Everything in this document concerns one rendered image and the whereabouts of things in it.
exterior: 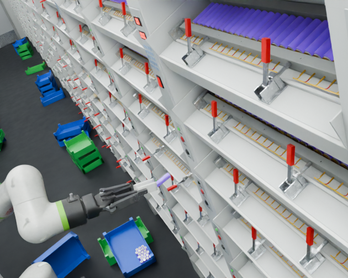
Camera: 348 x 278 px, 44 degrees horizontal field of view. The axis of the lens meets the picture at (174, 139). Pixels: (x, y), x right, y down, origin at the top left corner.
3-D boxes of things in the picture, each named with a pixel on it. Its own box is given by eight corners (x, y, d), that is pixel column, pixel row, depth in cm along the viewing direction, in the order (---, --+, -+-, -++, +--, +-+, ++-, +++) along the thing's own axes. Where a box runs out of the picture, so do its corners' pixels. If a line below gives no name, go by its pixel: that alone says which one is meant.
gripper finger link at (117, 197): (101, 197, 134) (101, 199, 132) (136, 187, 136) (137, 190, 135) (104, 207, 135) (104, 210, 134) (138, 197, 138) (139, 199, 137)
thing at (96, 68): (127, 108, 190) (106, 87, 182) (95, 78, 241) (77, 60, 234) (160, 76, 191) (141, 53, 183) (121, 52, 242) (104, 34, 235)
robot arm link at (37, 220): (25, 248, 132) (22, 249, 121) (13, 208, 133) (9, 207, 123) (70, 232, 136) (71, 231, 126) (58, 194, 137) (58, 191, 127)
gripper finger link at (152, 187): (135, 187, 137) (136, 188, 136) (156, 181, 139) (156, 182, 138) (136, 196, 138) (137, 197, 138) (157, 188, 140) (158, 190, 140)
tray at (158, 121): (198, 175, 130) (170, 146, 123) (134, 115, 182) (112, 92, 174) (245, 127, 131) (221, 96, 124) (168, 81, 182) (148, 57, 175)
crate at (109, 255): (110, 266, 262) (105, 257, 259) (102, 247, 280) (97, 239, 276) (153, 241, 269) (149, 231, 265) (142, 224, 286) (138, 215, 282)
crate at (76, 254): (46, 285, 267) (52, 291, 261) (30, 263, 257) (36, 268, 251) (84, 252, 281) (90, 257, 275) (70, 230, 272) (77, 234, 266)
